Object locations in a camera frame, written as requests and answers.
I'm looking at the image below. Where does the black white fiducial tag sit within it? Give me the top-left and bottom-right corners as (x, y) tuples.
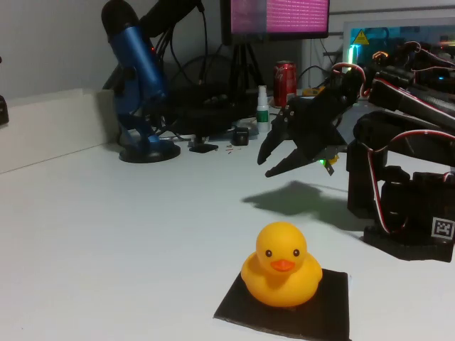
(432, 217), (455, 239)

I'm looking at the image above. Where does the blue desktop microphone with stand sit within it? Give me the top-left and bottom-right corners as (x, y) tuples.
(101, 0), (181, 164)

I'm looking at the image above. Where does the thin black cable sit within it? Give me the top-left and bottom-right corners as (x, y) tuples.
(197, 1), (210, 86)
(168, 30), (200, 88)

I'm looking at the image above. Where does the red white wrist servo cable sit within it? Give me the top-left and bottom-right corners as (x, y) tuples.
(332, 63), (370, 99)

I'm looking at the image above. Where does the red white base servo cable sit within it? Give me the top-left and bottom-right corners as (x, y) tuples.
(368, 129), (455, 235)

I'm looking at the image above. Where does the white framed printer enclosure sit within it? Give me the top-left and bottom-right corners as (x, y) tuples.
(343, 20), (455, 68)

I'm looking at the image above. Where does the black square mat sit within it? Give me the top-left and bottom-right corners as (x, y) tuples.
(213, 268), (353, 341)

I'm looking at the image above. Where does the small black cube device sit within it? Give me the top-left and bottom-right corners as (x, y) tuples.
(232, 126), (250, 146)

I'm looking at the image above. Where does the gray laptop lid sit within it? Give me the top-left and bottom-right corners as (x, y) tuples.
(333, 102), (360, 150)

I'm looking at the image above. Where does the white ledge board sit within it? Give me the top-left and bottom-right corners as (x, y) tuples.
(0, 87), (120, 175)

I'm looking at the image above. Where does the yellow rubber duck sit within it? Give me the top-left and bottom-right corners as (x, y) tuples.
(240, 222), (323, 308)

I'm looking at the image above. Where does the red cola can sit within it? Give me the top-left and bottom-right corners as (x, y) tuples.
(272, 60), (298, 107)

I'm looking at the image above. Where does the black electronic device with knobs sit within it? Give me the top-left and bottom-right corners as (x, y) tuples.
(166, 94), (250, 136)

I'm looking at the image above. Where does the small black stand base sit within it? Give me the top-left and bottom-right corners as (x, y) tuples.
(188, 133), (220, 153)

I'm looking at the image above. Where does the black tripod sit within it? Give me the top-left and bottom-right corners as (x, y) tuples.
(227, 42), (266, 111)

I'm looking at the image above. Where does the computer monitor with pink screen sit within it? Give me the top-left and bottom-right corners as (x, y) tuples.
(220, 0), (331, 45)

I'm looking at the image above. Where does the white spray bottle green label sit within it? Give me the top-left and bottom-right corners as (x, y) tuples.
(255, 85), (270, 134)

